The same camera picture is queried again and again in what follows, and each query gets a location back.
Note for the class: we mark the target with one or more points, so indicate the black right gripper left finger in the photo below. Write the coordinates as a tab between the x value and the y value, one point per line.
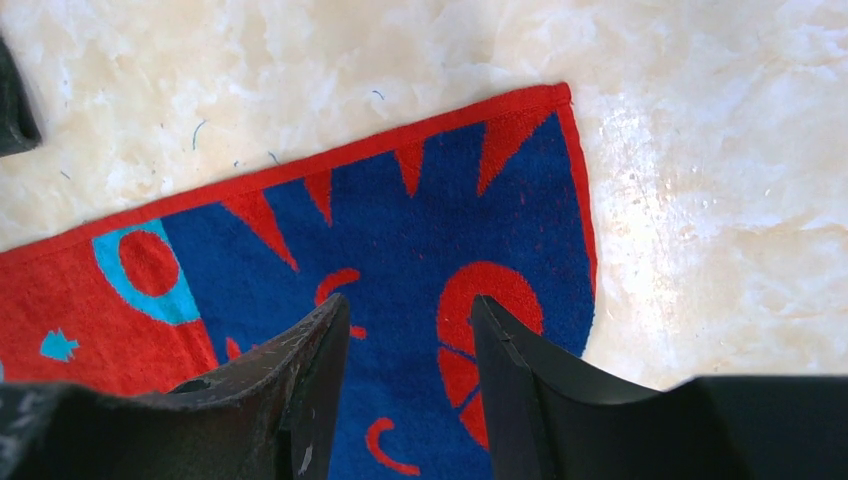
270	413

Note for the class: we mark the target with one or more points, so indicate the red blue cloth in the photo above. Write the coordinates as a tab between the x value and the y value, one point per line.
410	225

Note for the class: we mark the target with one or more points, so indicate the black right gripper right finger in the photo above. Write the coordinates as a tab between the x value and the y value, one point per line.
551	415

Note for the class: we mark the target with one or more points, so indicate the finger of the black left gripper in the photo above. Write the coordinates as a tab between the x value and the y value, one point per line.
19	130

